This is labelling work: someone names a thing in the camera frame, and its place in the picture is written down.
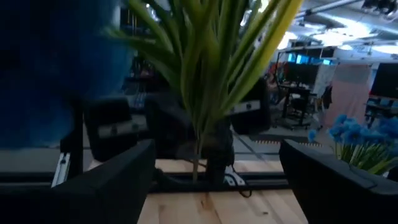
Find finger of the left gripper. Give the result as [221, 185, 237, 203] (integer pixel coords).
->
[146, 93, 197, 159]
[211, 119, 234, 156]

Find pink hanging cloth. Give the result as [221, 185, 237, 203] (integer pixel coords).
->
[323, 63, 374, 128]

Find black floor mat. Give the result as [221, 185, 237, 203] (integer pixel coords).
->
[248, 133, 313, 146]

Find white printed hanging cloth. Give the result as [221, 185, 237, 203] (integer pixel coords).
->
[312, 63, 337, 98]

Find blue lit screens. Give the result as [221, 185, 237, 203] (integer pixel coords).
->
[286, 52, 333, 66]

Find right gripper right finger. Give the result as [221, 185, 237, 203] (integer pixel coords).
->
[279, 139, 398, 224]

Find black monitor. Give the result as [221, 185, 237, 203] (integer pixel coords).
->
[369, 62, 398, 100]

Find black background workstation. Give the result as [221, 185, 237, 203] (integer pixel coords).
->
[273, 82, 317, 131]

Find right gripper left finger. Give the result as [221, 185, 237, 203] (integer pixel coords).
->
[0, 139, 156, 224]

